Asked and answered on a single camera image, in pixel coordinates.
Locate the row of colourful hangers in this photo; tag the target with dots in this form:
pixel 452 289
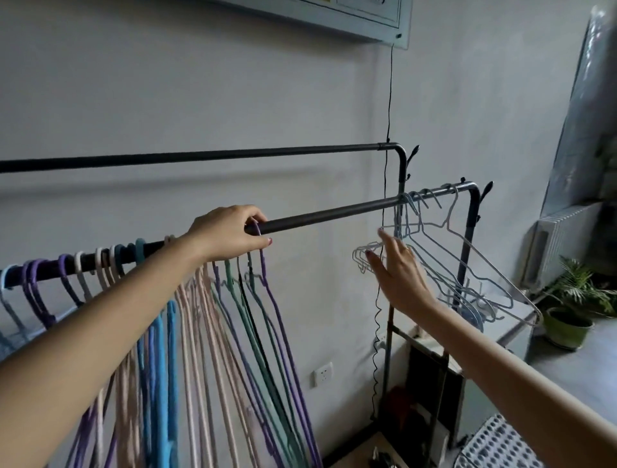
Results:
pixel 226 337

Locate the person's left thumb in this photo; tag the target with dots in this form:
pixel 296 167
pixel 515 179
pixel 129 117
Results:
pixel 260 242

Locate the person's right hand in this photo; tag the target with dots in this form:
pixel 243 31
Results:
pixel 402 279

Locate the white wall socket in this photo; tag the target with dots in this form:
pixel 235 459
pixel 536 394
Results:
pixel 323 375

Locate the person's right forearm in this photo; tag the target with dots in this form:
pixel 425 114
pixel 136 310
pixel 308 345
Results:
pixel 506 385

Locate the plastic window sheet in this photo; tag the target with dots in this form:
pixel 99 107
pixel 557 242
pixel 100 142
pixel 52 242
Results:
pixel 585 120

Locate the person's left hand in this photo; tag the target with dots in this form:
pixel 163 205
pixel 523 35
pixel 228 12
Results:
pixel 221 234

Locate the green potted plant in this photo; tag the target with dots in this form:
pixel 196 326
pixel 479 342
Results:
pixel 571 313

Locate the white radiator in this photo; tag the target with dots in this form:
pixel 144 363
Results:
pixel 561 241

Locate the person's right thumb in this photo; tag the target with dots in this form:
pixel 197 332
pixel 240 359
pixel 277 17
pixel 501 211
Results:
pixel 373 264

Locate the grey wall panel box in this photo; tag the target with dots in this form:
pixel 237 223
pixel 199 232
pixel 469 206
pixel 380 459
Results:
pixel 347 17

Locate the dark low cabinet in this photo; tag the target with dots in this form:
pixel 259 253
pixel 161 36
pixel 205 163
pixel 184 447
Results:
pixel 424 400

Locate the purple velvet clothes hanger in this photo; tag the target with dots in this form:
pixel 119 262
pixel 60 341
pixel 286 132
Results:
pixel 284 347

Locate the white patterned basket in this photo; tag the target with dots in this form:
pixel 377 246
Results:
pixel 499 446

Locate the black metal clothes rack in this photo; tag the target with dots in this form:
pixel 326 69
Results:
pixel 313 219

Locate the person's left forearm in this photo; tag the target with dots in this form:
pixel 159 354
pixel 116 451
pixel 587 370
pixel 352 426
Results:
pixel 96 337

